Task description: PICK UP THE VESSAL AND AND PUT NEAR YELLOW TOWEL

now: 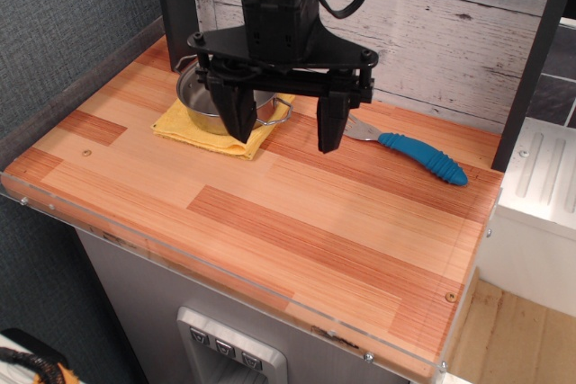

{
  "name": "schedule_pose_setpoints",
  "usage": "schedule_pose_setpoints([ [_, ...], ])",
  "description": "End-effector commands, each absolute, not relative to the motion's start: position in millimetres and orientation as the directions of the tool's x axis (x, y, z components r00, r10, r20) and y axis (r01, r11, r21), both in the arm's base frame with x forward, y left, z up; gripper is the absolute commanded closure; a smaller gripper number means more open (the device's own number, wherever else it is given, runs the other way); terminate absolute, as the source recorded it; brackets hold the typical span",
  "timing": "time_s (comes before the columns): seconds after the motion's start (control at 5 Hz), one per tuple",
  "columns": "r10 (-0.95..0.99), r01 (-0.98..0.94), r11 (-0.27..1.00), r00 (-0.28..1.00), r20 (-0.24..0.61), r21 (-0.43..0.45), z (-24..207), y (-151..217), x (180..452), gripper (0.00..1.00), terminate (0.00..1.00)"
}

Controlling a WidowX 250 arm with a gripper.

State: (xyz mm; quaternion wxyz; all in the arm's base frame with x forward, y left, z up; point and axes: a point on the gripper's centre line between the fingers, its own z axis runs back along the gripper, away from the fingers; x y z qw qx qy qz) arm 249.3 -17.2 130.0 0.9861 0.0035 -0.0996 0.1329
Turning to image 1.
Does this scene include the blue handled metal fork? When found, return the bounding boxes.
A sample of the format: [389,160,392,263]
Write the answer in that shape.
[344,114,468,186]

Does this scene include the stainless steel pot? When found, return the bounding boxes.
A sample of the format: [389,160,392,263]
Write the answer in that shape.
[175,55,293,136]

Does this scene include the dark gray post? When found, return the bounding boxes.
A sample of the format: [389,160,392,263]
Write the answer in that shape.
[491,0,568,173]
[160,0,199,70]

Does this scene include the orange cloth item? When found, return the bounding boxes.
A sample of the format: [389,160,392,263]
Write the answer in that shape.
[32,363,82,384]

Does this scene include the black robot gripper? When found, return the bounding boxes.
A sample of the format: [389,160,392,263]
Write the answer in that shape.
[187,0,378,153]

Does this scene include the silver dispenser panel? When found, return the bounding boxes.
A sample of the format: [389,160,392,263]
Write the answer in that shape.
[177,307,289,383]

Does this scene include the clear acrylic edge guard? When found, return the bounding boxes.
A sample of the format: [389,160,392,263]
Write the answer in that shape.
[1,173,446,383]

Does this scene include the gray toy fridge cabinet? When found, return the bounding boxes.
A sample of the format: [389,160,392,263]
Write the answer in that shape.
[78,231,406,383]

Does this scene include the yellow folded towel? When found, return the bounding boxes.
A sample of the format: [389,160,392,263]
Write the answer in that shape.
[151,94,295,160]

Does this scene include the white toy sink unit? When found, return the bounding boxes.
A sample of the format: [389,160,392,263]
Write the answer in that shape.
[474,17,576,318]

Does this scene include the dark gray right post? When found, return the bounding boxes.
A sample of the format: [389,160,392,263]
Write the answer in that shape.
[491,0,568,173]

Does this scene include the dark gray left post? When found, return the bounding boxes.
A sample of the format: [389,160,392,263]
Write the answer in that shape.
[160,0,199,70]

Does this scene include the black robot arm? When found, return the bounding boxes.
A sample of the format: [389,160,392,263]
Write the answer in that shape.
[188,0,379,153]

